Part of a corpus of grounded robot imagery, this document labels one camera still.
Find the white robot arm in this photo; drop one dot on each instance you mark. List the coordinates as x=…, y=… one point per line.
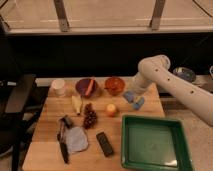
x=155, y=69

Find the orange bowl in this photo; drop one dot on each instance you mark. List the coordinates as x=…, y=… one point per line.
x=114, y=85

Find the orange carrot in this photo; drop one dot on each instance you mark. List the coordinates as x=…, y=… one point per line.
x=90, y=87

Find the orange fruit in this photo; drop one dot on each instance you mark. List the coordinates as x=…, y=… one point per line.
x=111, y=110

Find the purple bowl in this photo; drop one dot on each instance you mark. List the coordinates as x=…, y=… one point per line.
x=81, y=87

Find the brown grape bunch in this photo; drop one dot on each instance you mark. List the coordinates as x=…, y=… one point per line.
x=90, y=118

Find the wooden cutting board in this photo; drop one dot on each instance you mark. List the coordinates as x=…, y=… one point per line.
x=44, y=151

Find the white cup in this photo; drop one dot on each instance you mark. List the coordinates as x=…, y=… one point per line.
x=59, y=86

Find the black brush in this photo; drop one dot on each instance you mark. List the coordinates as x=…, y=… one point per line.
x=67, y=121

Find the grey blue cloth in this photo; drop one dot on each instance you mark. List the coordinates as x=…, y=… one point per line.
x=76, y=140

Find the black rectangular block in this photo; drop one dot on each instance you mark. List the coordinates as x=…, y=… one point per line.
x=105, y=144

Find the green plastic tray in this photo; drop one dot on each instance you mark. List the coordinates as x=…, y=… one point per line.
x=154, y=144

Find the black chair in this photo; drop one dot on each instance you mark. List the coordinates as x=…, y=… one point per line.
x=20, y=106

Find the black handled knife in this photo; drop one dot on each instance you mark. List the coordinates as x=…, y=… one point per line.
x=62, y=143

